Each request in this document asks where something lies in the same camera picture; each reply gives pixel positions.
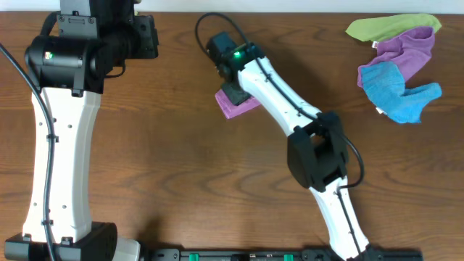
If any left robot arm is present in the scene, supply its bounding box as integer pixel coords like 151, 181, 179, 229
4, 11, 158, 260

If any purple cloth in pile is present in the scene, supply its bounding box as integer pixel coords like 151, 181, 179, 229
357, 26, 435, 88

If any green cloth in pile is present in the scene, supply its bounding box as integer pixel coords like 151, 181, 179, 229
346, 13, 442, 42

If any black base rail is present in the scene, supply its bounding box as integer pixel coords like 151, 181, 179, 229
139, 246, 424, 261

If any blue cloth in pile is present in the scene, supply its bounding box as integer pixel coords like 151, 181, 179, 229
360, 62, 442, 124

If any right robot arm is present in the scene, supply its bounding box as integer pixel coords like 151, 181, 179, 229
207, 43, 369, 260

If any purple microfiber cloth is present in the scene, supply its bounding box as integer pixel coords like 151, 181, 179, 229
215, 90, 261, 119

